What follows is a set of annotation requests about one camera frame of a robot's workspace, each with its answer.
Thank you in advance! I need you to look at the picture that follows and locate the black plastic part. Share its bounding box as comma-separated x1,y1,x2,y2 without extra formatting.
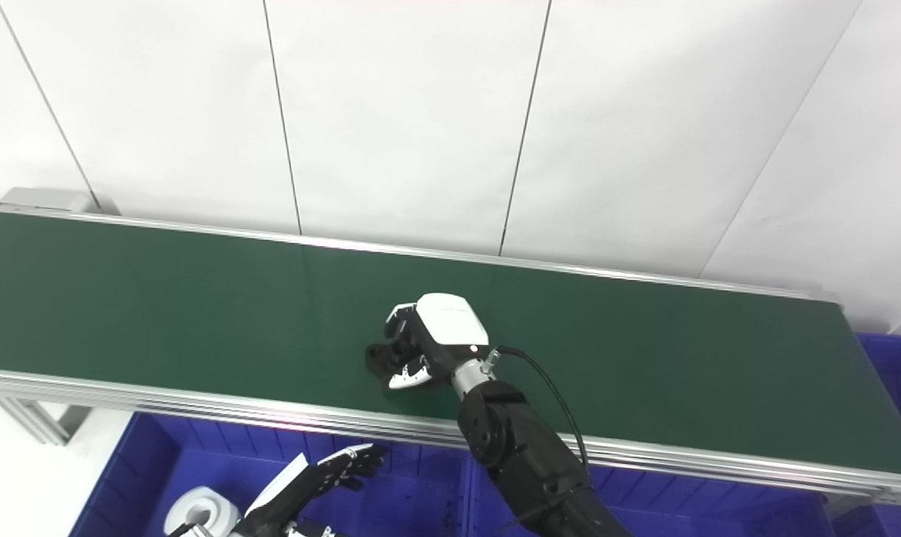
365,339,415,390

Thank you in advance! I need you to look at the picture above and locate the aluminium conveyor leg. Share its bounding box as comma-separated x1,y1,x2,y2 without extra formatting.
0,395,93,447

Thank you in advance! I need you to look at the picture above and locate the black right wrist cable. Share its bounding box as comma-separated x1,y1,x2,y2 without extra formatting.
488,346,593,537

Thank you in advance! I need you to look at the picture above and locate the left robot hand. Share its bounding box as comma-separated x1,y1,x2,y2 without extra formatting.
230,443,389,537

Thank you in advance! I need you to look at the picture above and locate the blue plastic bin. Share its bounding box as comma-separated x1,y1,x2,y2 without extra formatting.
831,333,901,537
68,412,472,537
465,459,839,537

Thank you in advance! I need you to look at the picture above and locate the white cylindrical part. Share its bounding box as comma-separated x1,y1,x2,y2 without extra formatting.
163,486,241,537

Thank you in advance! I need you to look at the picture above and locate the green conveyor belt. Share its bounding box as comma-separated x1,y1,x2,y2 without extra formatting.
0,209,901,509

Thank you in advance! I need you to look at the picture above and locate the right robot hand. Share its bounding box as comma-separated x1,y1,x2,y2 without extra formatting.
385,292,491,391

